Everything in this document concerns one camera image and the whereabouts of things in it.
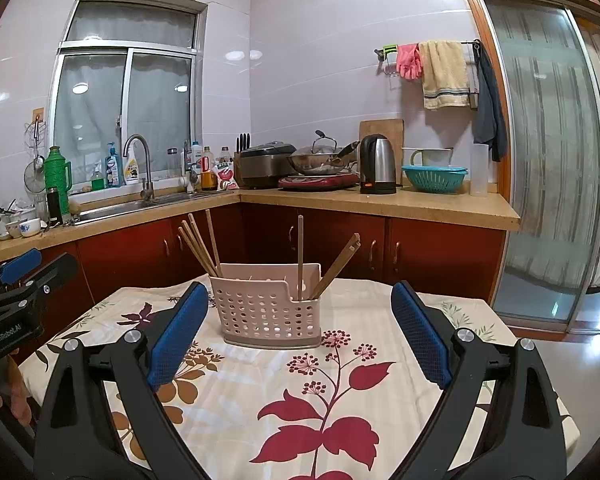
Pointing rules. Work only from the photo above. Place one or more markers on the black knife block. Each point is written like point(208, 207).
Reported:
point(242, 145)

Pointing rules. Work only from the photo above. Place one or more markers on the steel electric kettle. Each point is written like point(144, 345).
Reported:
point(376, 165)

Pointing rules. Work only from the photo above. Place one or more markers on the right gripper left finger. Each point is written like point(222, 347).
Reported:
point(77, 437)

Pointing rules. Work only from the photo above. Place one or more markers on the wooden countertop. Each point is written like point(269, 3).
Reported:
point(488, 212)

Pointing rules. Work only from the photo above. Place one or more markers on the red kitchen cabinets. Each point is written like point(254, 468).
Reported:
point(438, 258)

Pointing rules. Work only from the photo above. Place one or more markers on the white spray bottle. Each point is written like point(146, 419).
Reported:
point(130, 172)

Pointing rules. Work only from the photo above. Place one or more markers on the pink rubber glove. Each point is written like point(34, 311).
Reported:
point(409, 62)

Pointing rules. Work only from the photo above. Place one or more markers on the glass sliding door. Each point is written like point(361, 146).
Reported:
point(546, 59)

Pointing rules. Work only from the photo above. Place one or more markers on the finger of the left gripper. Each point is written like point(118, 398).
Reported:
point(14, 270)
point(48, 279)

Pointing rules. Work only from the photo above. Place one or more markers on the floral tablecloth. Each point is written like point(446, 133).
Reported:
point(348, 409)

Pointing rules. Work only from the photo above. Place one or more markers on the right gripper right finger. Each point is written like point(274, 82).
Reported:
point(522, 436)

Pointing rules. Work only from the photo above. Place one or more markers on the small green soap bottle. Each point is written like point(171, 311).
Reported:
point(98, 180)

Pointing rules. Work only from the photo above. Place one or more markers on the pink perforated utensil holder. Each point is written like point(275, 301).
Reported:
point(268, 306)

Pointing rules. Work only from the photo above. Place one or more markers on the wooden cutting board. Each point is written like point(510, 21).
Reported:
point(393, 130)

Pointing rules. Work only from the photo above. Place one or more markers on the blue detergent bottle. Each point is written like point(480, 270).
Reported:
point(113, 167)

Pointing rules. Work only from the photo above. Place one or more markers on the orange oil bottle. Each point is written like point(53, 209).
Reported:
point(209, 179)

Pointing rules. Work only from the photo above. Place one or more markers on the red white snack bag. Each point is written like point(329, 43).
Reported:
point(224, 170)

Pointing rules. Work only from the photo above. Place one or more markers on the black rice cooker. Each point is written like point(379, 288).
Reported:
point(264, 165)

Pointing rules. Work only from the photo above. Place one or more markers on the teal plastic colander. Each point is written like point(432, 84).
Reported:
point(440, 180)

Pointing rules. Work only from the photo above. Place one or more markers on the white plastic cup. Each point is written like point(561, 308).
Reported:
point(479, 170)

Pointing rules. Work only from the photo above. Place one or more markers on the dark grey hanging cloth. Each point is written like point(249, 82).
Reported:
point(490, 124)

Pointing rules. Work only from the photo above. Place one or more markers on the person's left hand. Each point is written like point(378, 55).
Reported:
point(13, 389)

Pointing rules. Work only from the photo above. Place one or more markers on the steel wok with lid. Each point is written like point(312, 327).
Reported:
point(324, 157)

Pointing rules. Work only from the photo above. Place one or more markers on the red induction cooktop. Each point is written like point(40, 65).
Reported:
point(328, 182)

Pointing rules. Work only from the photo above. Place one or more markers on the green thermos jug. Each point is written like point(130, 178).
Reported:
point(58, 174)

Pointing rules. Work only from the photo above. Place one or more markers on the window with frame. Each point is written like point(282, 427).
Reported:
point(128, 72)

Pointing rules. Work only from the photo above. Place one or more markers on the yellow hanging towel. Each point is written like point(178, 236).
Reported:
point(444, 75)

